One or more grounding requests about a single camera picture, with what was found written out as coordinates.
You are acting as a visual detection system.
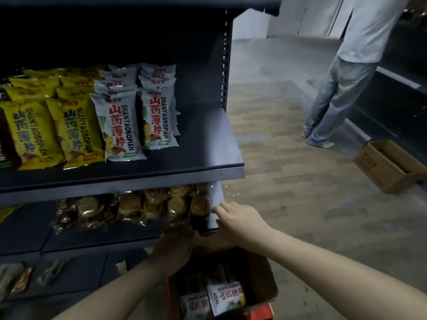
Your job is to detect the brown snack packet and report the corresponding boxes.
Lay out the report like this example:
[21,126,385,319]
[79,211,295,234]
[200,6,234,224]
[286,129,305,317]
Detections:
[0,105,21,170]

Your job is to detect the dark grey metal shelf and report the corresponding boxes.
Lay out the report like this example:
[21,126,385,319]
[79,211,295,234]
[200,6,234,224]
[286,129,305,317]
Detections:
[0,0,283,320]

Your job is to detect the orange wrapped snacks on shelf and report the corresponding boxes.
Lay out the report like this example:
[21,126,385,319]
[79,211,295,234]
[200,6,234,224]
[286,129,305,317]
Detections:
[0,203,24,226]

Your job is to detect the person's left forearm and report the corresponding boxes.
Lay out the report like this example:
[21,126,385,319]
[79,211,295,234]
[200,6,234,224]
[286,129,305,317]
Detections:
[53,260,178,320]

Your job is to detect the person's right hand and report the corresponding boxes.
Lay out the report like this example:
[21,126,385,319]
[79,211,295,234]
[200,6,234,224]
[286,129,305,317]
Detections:
[211,201,273,252]

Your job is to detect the tan carton with red print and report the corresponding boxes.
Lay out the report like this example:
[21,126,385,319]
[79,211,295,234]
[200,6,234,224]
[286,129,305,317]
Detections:
[352,139,427,195]

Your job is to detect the person's left hand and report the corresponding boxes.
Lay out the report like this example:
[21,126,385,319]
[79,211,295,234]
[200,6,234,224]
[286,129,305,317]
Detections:
[150,224,201,276]

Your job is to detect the clear green packet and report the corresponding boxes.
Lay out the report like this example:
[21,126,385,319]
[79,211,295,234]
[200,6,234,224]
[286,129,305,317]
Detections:
[0,263,24,297]
[36,259,69,286]

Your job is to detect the black wall shelving unit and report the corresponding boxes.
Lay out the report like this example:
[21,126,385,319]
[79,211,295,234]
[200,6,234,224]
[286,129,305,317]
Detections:
[343,9,427,164]

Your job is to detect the person's right forearm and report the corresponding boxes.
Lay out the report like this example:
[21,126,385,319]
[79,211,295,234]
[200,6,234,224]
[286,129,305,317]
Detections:
[260,228,427,320]

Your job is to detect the pile of wrapped pastries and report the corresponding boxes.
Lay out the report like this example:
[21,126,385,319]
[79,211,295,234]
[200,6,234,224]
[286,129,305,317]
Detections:
[51,183,214,236]

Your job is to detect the brown cardboard box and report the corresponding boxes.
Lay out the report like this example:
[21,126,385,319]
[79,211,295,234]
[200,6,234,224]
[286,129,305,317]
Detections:
[166,226,279,320]

